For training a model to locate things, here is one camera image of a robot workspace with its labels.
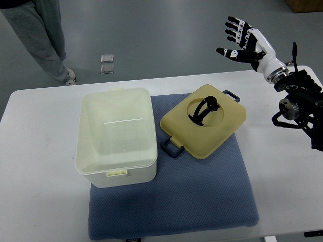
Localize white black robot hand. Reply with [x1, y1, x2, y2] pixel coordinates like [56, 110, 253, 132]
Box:
[216, 16, 289, 84]

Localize yellow box lid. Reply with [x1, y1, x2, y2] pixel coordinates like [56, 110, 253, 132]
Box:
[160, 84, 246, 159]

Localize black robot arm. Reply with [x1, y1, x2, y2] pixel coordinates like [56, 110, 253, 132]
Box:
[272, 42, 322, 151]

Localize brown cardboard box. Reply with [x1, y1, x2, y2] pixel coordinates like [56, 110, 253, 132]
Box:
[285, 0, 322, 13]

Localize white storage box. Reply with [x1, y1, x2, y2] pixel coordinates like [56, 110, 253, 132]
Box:
[76, 88, 157, 188]

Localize upper floor outlet plate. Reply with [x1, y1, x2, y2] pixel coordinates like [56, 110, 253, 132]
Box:
[100, 54, 114, 63]

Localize floor outlet plate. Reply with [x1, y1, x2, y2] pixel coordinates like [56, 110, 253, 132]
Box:
[101, 64, 115, 74]
[100, 54, 114, 63]

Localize lower floor outlet plate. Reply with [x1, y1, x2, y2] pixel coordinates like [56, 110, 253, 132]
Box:
[101, 64, 115, 74]

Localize blue grey cushion mat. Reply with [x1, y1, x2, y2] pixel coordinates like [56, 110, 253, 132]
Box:
[88, 92, 260, 240]

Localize white sneaker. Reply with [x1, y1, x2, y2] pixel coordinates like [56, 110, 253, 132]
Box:
[66, 67, 76, 80]
[65, 79, 77, 86]

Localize black table edge label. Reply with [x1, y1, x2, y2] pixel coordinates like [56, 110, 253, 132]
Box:
[304, 230, 323, 238]

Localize person grey trousers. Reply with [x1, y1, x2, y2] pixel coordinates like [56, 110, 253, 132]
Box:
[1, 1, 70, 84]

